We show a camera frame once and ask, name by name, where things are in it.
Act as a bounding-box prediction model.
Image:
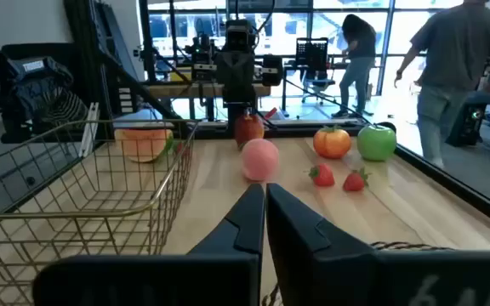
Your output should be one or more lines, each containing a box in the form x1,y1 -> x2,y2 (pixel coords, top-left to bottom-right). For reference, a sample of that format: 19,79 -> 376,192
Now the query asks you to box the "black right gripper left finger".
31,182 -> 267,306

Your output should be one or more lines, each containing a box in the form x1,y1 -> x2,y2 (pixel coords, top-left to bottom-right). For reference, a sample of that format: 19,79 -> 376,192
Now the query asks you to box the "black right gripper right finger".
265,182 -> 490,306

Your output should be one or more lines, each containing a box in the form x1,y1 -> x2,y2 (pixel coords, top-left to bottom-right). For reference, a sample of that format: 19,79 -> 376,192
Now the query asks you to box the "red apple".
234,110 -> 266,150

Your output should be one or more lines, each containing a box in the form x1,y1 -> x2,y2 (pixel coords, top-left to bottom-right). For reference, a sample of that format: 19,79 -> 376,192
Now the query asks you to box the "pink peach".
240,138 -> 280,183

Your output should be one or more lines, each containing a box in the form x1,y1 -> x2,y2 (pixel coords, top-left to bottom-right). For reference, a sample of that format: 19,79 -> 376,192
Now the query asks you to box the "red strawberry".
342,167 -> 370,193
308,163 -> 336,188

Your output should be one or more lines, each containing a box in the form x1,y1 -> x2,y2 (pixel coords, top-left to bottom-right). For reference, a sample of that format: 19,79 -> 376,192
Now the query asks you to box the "orange tomato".
312,125 -> 352,161

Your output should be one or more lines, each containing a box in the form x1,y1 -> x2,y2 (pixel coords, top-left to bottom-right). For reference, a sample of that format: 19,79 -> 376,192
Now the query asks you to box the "green apple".
356,122 -> 398,162

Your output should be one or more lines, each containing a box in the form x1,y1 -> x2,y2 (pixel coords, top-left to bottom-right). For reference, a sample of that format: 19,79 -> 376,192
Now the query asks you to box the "wooden background table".
146,82 -> 271,99

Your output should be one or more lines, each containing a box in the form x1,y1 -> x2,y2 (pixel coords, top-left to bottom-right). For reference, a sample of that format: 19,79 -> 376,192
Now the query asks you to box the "black mesh office chair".
294,37 -> 338,106

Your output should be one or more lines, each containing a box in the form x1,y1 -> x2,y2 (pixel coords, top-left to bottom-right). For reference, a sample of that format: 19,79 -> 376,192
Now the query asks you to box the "person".
331,14 -> 378,119
393,0 -> 490,169

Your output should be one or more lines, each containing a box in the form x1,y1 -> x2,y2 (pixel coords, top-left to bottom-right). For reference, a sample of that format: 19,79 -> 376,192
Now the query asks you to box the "black lattice stand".
64,0 -> 182,122

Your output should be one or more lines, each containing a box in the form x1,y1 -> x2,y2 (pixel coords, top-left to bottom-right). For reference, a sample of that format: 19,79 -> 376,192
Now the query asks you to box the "white plastic strip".
78,101 -> 100,158

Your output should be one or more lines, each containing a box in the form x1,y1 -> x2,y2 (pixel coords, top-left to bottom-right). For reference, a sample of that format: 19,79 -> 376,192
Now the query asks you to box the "black fabric-covered equipment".
0,42 -> 89,145

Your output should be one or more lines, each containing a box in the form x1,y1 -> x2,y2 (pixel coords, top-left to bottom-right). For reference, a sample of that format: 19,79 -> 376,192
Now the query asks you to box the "black computer tower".
445,101 -> 488,148

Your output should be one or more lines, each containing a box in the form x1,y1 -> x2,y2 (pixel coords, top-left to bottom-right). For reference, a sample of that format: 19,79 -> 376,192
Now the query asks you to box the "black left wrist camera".
225,19 -> 258,54

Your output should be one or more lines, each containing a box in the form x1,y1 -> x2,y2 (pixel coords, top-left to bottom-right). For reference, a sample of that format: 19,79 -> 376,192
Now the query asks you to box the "gold wire basket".
0,118 -> 199,306

